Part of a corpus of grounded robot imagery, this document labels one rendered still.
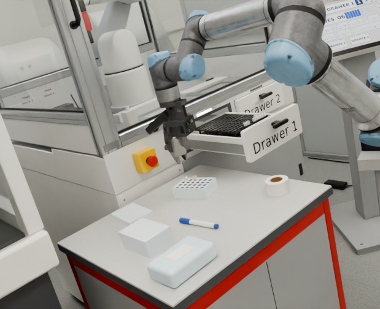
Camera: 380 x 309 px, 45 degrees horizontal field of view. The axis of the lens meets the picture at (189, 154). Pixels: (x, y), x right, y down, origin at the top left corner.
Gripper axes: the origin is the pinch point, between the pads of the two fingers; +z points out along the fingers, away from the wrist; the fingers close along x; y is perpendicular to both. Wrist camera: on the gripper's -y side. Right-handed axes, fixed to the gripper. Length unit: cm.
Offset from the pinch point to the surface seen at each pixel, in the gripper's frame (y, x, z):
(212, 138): 5.9, 14.2, -1.3
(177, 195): 0.7, -7.4, 10.3
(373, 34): 46, 109, -13
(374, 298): 45, 48, 87
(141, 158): -12.5, -4.0, -2.1
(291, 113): 30.0, 29.8, -3.2
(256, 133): 23.8, 11.7, -2.9
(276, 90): 10, 70, -2
